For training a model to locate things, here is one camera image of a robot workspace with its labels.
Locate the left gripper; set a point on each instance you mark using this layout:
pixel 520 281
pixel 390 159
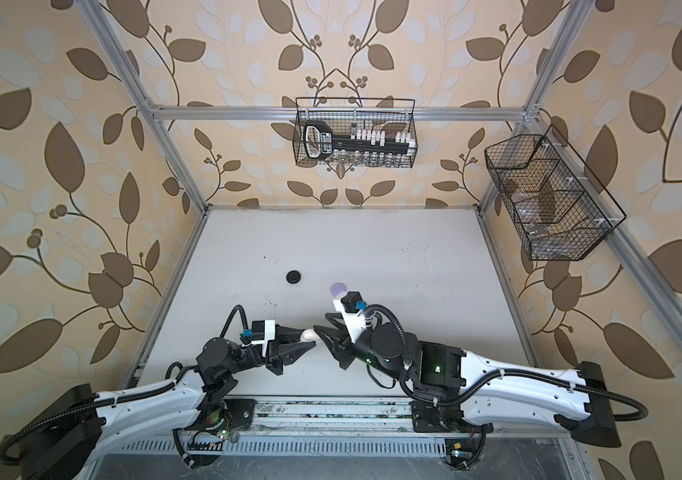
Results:
pixel 278 355

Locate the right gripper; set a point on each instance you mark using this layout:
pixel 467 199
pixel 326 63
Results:
pixel 342 346

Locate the beige earbud case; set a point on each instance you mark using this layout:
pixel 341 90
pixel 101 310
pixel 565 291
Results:
pixel 309 335

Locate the purple round earbud case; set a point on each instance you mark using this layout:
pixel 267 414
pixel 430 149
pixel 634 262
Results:
pixel 337 289

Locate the black round earbud case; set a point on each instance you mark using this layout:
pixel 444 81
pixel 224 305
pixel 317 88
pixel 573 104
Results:
pixel 293 277

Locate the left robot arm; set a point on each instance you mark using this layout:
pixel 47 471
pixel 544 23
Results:
pixel 82 425

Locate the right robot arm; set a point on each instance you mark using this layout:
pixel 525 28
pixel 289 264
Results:
pixel 450 388

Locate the black tool in basket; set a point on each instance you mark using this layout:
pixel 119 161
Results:
pixel 320 141

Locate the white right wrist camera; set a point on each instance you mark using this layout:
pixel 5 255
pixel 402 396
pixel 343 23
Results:
pixel 351 306

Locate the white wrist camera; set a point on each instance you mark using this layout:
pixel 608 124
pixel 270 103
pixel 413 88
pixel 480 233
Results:
pixel 259 335
pixel 351 306

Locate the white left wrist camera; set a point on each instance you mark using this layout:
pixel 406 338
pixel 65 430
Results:
pixel 259 335

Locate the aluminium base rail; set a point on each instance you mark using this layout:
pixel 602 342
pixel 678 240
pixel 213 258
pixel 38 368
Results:
pixel 283 416

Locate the back wall wire basket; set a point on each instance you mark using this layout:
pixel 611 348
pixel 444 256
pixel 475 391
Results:
pixel 388 113

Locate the wall wire basket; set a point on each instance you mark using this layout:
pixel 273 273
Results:
pixel 559 207
pixel 388 113

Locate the right wall wire basket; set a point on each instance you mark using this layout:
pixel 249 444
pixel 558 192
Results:
pixel 559 207

